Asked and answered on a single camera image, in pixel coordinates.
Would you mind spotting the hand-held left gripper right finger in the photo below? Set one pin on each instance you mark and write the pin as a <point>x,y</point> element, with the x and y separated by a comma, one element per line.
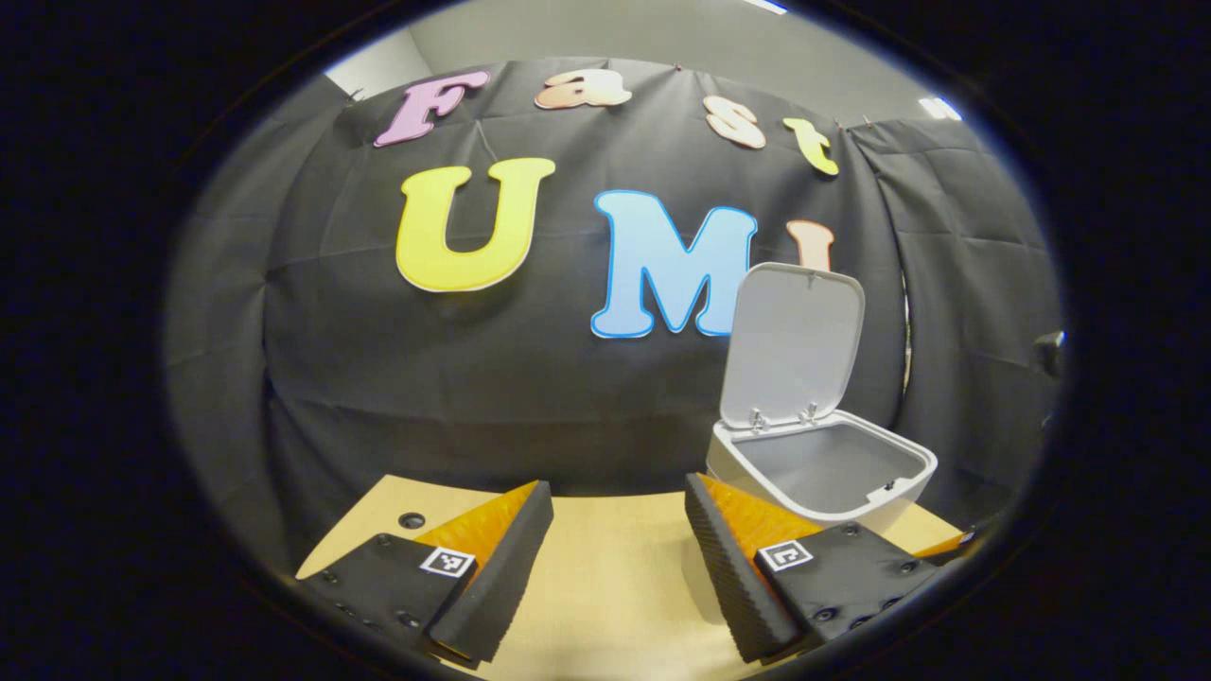
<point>733,577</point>

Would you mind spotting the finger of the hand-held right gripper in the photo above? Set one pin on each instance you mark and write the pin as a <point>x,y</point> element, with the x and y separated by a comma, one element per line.
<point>941,547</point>

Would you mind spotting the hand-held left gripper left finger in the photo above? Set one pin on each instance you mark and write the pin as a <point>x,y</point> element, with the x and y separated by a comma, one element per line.
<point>501,577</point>

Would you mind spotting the white desktop garbage bin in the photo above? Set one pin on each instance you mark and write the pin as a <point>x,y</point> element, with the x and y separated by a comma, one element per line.
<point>814,463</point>

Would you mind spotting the wooden desktop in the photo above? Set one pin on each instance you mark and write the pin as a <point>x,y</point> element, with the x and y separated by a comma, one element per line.
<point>605,567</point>

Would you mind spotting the black backdrop cloth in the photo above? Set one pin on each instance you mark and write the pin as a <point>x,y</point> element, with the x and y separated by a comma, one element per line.
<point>568,397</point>

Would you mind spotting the long ceiling light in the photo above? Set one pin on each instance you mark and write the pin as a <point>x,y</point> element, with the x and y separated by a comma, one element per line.
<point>764,5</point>

